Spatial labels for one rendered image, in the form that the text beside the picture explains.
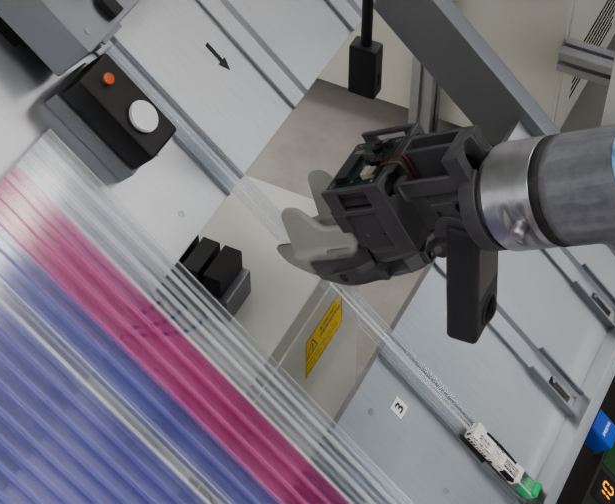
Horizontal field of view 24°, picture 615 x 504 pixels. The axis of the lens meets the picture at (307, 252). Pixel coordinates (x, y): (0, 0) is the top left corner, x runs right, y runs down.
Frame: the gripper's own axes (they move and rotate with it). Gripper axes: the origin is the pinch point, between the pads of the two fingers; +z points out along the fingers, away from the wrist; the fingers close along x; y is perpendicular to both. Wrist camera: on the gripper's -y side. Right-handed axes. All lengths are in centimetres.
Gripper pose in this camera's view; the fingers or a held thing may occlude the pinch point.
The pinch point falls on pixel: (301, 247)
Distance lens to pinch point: 113.6
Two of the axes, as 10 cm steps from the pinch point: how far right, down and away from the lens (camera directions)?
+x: -4.5, 6.6, -5.9
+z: -7.4, 0.9, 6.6
